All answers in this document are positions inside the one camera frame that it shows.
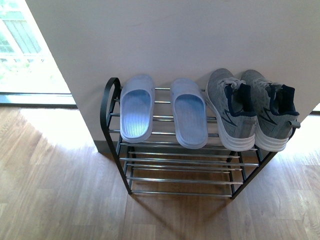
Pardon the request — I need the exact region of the grey knit sneaker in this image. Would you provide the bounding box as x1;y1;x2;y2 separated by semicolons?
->
205;68;258;152
240;69;301;152

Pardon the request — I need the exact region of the light blue slide slipper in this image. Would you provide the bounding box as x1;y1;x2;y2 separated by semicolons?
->
170;78;208;149
120;74;155;143

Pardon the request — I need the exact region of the black metal shoe rack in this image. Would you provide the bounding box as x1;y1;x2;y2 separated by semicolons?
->
100;77;278;200

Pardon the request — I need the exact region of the dark window frame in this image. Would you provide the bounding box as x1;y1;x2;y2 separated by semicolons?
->
0;92;77;109

